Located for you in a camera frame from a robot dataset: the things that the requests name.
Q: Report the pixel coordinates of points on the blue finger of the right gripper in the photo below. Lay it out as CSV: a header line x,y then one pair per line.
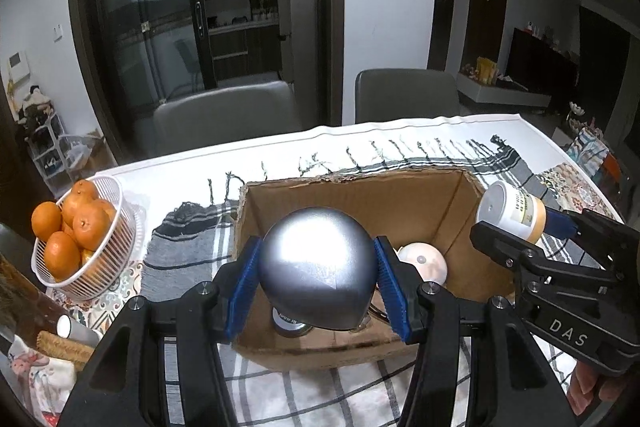
x,y
507,250
561,223

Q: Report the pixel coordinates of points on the round white night light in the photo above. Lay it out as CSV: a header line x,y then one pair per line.
x,y
427,260

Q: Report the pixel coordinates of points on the left grey chair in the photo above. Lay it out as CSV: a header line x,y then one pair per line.
x,y
226,115

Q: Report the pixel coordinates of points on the orange fruit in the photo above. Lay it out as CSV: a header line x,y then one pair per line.
x,y
61,256
46,220
85,188
90,225

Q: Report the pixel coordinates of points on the white shoe rack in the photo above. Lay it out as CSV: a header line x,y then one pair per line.
x,y
58,156

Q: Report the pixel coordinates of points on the black sliding glass door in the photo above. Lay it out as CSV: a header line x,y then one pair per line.
x,y
136,55

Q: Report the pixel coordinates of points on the white basket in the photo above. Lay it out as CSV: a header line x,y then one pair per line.
x,y
100,268

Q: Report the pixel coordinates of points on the woven tissue box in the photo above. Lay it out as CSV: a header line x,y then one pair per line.
x,y
64,349

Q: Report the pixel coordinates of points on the floral cloth bag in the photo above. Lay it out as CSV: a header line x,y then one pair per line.
x,y
42,384

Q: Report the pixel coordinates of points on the small white cylinder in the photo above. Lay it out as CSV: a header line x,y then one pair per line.
x,y
68,328

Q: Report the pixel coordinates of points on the brown cardboard box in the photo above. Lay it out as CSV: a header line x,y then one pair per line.
x,y
436,206

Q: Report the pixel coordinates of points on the round black tin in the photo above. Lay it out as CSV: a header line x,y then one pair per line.
x,y
287,327

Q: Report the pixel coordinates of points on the right grey chair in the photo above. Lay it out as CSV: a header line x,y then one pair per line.
x,y
387,94

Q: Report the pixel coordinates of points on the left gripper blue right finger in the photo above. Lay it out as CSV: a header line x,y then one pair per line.
x,y
426,315

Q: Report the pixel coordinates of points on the grey chair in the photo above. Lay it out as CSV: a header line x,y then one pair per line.
x,y
387,94
226,115

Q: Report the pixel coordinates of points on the grey teardrop case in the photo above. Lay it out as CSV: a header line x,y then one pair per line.
x,y
318,266

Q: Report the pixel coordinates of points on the grey checked table cloth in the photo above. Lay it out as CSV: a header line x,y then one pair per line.
x,y
191,202

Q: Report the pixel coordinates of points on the patterned table mat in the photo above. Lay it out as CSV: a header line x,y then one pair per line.
x,y
572,191

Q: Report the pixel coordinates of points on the right hand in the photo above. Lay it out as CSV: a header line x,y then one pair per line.
x,y
586,384

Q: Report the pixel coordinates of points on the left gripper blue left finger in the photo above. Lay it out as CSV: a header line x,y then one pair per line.
x,y
211,313

